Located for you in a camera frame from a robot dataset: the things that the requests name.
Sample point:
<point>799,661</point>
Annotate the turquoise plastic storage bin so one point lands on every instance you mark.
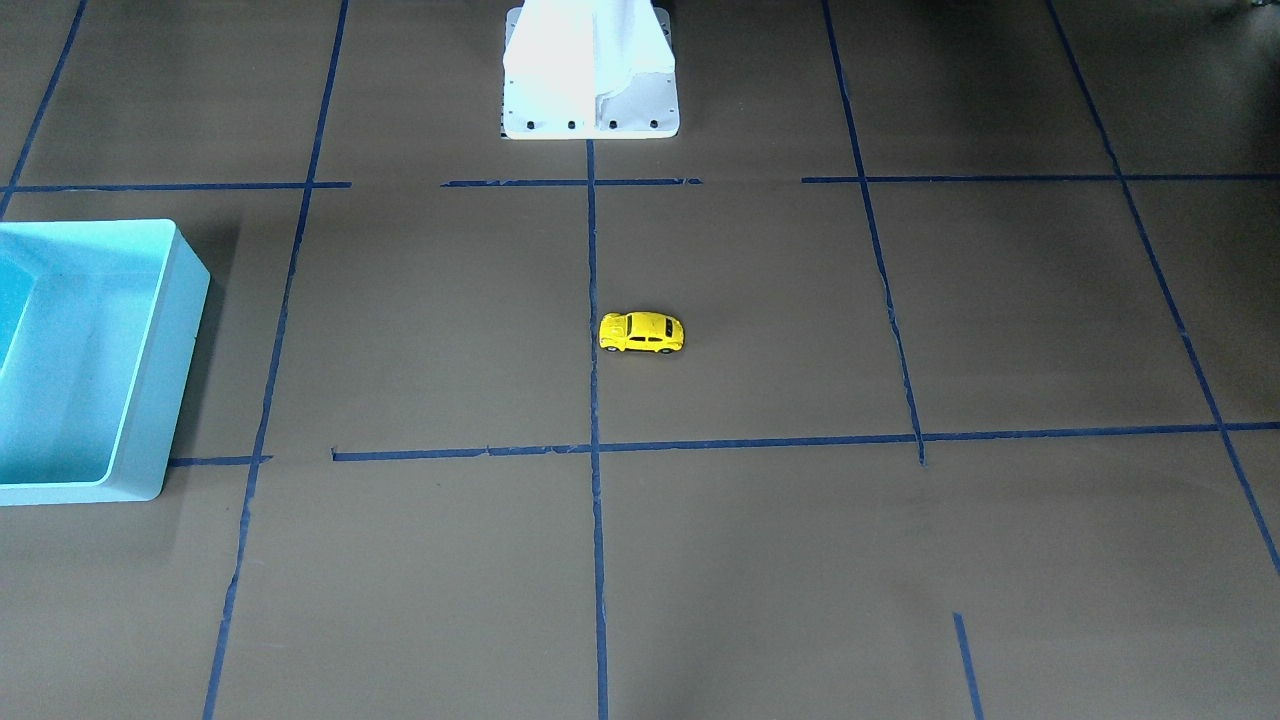
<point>98,326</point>

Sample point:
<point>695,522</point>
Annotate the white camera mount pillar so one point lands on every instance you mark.
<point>589,70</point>

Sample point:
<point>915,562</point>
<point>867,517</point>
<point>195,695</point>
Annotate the yellow beetle toy car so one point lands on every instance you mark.
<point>642,331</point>

